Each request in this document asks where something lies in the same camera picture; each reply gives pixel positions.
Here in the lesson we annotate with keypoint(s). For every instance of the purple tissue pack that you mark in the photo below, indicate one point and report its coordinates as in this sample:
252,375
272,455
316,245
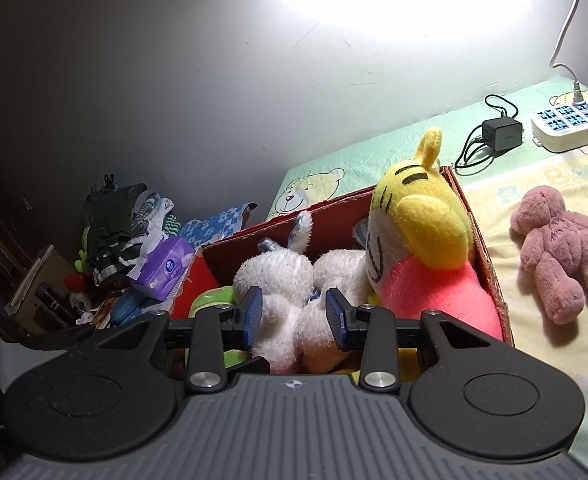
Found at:
162,268

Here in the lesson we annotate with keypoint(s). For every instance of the yellow tiger plush toy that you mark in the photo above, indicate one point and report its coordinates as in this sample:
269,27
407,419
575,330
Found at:
420,244

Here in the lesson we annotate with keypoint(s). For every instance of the white fluffy bunny plush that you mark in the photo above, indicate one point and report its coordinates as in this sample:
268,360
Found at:
308,345

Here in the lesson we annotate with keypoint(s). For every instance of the bear print bed sheet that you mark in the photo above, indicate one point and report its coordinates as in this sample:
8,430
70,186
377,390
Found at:
493,190

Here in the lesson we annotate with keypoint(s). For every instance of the pink teddy bear plush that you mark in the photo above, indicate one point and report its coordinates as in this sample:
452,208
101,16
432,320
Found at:
554,250

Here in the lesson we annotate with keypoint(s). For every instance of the red cardboard box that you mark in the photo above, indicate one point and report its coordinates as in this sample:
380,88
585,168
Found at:
334,227

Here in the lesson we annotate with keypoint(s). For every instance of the white power strip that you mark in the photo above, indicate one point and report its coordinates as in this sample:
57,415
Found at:
562,127

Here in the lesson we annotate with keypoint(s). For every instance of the black power adapter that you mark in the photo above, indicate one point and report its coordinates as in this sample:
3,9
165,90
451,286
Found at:
502,134

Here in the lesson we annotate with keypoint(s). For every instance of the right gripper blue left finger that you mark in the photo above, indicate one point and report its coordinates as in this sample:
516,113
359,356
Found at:
251,316

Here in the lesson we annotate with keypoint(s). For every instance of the white bunny plush plaid ears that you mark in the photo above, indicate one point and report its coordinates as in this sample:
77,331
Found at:
274,269

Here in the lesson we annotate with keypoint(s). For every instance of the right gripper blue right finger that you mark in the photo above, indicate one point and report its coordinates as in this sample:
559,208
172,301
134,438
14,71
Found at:
341,317

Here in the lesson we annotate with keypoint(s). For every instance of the striped clothes pile left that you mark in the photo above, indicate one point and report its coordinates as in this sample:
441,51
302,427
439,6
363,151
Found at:
124,224

